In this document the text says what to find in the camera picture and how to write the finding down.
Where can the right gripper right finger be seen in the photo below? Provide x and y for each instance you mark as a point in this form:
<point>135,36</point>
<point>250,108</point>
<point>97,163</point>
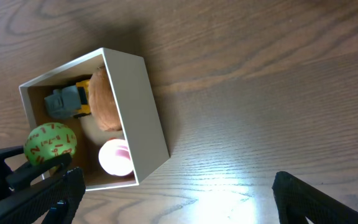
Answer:
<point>298,202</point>

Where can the brown plush bear toy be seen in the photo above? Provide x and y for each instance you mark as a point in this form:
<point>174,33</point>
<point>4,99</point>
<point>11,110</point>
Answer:
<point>102,103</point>

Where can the white cardboard box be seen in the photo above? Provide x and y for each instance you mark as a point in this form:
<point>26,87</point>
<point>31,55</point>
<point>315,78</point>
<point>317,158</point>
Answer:
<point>132,92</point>

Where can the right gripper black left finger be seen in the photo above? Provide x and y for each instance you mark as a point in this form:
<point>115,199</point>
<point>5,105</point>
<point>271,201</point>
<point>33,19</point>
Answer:
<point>56,198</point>

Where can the green number ball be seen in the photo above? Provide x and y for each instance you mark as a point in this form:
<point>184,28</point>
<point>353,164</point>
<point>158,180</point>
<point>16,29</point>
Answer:
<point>49,140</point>

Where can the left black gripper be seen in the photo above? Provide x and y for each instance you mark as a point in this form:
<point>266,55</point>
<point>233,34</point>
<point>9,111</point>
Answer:
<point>23,176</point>

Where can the yellow grey toy truck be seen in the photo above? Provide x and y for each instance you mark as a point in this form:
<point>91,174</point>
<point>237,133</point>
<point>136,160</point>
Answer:
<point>69,102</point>

